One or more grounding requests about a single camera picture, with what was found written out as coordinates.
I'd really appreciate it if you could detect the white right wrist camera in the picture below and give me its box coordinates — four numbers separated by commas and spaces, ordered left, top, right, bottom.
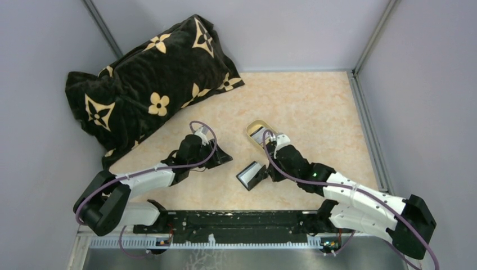
272, 133, 291, 159

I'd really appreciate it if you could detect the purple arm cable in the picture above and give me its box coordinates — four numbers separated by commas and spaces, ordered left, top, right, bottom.
262, 129, 441, 270
75, 120, 219, 260

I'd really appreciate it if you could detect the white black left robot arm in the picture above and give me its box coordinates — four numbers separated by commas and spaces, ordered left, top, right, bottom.
73, 134, 233, 236

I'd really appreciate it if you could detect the black floral pillow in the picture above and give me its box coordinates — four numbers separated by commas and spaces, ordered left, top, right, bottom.
65, 14, 244, 169

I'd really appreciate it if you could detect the aluminium frame rail front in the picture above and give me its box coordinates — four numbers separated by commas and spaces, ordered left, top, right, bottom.
77, 210, 416, 250

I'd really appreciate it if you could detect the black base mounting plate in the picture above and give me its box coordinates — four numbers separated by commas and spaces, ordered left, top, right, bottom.
132, 210, 355, 249

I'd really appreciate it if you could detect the aluminium right side rail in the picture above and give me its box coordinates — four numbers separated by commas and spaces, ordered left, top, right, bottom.
346, 70, 394, 195

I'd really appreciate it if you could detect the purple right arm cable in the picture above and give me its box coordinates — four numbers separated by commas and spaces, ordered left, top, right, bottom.
262, 129, 441, 270

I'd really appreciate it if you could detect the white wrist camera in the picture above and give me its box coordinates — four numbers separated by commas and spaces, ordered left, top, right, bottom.
272, 133, 291, 159
193, 125, 210, 146

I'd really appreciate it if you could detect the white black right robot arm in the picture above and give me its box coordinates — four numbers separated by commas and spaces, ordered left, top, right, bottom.
266, 142, 437, 260

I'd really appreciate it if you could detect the black leather card wallet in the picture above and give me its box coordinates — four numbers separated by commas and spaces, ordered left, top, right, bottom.
236, 161, 268, 191

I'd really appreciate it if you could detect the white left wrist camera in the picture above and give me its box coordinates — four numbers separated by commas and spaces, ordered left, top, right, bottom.
193, 125, 210, 146

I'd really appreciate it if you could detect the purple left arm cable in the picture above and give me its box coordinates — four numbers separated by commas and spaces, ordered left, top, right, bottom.
75, 120, 219, 260

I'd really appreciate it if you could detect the beige oval card holder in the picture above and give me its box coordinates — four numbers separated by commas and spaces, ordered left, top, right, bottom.
245, 120, 277, 150

